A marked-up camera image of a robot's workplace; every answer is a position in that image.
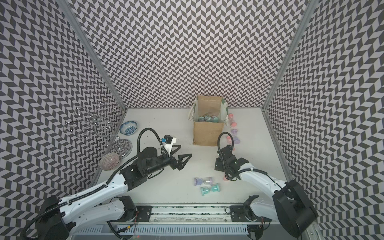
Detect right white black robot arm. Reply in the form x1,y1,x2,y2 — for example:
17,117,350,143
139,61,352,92
215,145,318,238

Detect purple hourglass right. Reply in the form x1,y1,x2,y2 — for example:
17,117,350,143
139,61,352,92
231,129,241,145

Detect blue white patterned bowl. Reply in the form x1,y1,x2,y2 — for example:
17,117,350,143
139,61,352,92
119,121,138,136

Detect green hourglass front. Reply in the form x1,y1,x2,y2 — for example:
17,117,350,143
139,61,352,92
200,184,221,196

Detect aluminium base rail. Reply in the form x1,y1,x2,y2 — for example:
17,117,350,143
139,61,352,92
64,201,277,236

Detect purple hourglass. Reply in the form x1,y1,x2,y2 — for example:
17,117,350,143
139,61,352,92
194,177,213,186
231,129,241,145

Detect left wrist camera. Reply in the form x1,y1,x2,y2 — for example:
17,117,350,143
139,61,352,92
162,135,177,155

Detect wire metal rack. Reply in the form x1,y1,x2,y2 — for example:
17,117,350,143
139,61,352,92
61,102,121,141

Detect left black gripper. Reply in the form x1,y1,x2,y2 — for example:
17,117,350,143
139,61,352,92
145,145,193,176

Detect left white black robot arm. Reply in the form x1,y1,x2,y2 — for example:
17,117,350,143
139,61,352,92
21,144,193,240

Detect clear glass plate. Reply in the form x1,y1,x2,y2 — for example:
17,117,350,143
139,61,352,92
110,139,133,158

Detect purple hourglass front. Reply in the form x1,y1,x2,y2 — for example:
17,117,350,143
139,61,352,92
194,177,213,186

